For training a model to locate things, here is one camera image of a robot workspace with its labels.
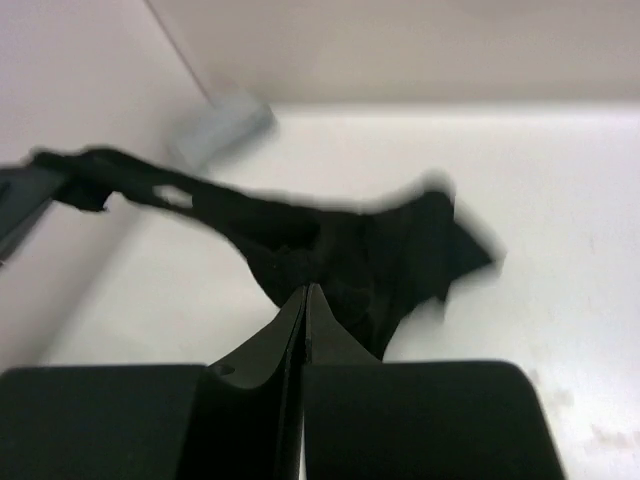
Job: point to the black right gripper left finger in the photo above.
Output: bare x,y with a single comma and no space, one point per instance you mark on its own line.
238,418

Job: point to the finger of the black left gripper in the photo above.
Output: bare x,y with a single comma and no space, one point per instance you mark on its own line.
26,194

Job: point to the folded grey tank top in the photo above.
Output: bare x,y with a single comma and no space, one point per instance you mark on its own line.
230,121

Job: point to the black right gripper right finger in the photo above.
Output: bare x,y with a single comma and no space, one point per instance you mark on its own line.
366,419

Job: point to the black tank top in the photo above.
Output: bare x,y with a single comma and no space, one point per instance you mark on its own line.
375,267

